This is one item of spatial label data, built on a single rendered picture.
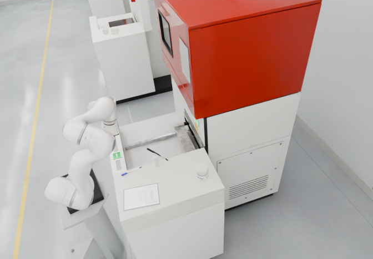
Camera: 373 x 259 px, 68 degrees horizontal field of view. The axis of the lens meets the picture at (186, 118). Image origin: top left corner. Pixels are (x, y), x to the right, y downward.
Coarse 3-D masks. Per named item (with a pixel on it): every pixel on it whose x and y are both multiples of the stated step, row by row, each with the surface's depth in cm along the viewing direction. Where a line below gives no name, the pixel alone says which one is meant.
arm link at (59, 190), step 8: (48, 184) 135; (56, 184) 135; (64, 184) 136; (72, 184) 138; (48, 192) 133; (56, 192) 133; (64, 192) 134; (72, 192) 136; (56, 200) 134; (64, 200) 135
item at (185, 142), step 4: (180, 128) 217; (176, 132) 214; (180, 136) 210; (184, 136) 210; (188, 136) 210; (180, 140) 207; (184, 140) 207; (188, 140) 207; (180, 144) 207; (184, 144) 204; (188, 144) 204; (192, 144) 203; (184, 148) 201; (188, 148) 200; (192, 148) 200; (184, 152) 200
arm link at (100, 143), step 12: (84, 132) 117; (96, 132) 118; (108, 132) 122; (84, 144) 118; (96, 144) 118; (108, 144) 119; (72, 156) 128; (84, 156) 124; (96, 156) 121; (72, 168) 126; (84, 168) 126; (72, 180) 129; (84, 180) 131; (84, 192) 134; (72, 204) 136; (84, 204) 136
